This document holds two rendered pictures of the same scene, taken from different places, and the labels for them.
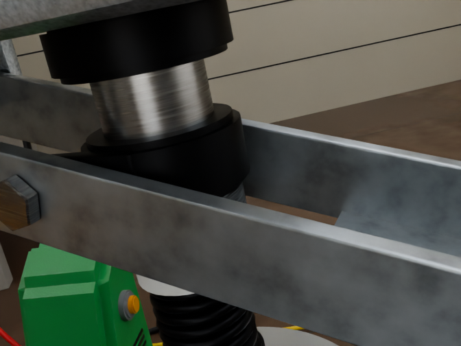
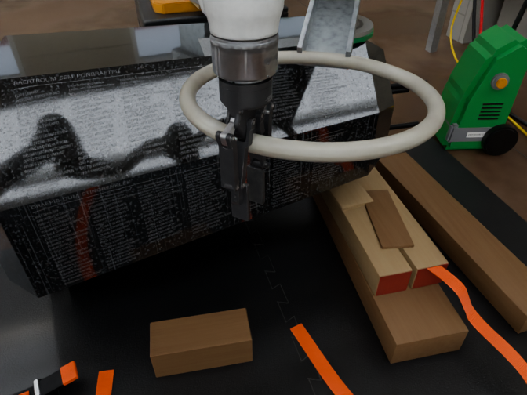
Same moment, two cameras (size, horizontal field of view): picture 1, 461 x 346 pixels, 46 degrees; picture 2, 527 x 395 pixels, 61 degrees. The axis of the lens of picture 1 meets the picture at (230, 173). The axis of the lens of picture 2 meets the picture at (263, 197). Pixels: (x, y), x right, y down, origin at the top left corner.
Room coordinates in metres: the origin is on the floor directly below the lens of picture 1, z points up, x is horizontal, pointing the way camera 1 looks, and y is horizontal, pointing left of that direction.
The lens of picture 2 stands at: (-0.27, -1.28, 1.31)
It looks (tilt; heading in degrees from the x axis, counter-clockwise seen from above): 40 degrees down; 76
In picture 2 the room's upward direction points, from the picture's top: straight up
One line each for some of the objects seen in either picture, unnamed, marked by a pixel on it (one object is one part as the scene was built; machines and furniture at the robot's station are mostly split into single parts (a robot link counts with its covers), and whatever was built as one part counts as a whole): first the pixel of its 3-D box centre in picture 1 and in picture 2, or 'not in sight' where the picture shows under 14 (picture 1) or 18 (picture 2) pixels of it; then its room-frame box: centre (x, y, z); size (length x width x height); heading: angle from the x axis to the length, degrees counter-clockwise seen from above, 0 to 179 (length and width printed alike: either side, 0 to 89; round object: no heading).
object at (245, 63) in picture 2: not in sight; (245, 54); (-0.15, -0.70, 1.08); 0.09 x 0.09 x 0.06
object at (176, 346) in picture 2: not in sight; (201, 342); (-0.26, -0.47, 0.07); 0.30 x 0.12 x 0.12; 176
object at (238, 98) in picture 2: not in sight; (245, 105); (-0.15, -0.70, 1.00); 0.08 x 0.07 x 0.09; 47
